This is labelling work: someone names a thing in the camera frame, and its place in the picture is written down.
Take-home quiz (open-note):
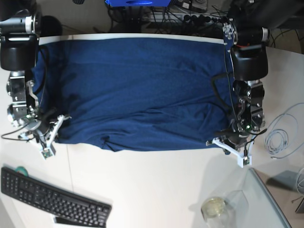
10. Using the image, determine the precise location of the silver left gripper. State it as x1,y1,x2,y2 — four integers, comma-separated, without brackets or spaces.
215,79,265,149

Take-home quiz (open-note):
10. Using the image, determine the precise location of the blue box with hole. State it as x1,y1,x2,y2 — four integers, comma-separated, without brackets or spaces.
105,0,171,7

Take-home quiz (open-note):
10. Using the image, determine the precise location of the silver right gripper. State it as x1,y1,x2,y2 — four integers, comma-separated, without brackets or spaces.
6,70,57,143

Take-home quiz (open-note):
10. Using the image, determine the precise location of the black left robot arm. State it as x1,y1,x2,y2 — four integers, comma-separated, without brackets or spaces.
219,0,304,150

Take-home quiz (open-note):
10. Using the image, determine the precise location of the black computer keyboard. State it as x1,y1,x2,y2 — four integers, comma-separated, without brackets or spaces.
0,167,112,228

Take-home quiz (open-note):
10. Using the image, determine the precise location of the dark blue t-shirt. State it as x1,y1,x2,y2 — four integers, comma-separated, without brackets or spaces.
32,38,235,152

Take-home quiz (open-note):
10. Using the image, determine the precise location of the white camera bracket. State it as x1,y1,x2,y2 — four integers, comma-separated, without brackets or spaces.
206,137,255,168
19,115,71,160

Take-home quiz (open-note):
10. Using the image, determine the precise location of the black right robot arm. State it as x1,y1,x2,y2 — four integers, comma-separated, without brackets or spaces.
0,0,52,145

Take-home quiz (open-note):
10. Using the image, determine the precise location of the black round stool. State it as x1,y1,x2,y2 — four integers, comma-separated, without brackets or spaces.
40,15,63,37

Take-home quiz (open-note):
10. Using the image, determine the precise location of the coiled white cable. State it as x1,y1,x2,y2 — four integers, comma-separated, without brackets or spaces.
265,102,304,159

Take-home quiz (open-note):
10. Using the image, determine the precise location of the clear glass jar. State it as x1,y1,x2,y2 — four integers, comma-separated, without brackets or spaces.
201,190,249,228

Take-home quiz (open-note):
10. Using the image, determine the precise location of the green tape roll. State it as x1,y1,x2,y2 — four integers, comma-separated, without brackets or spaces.
15,166,28,176

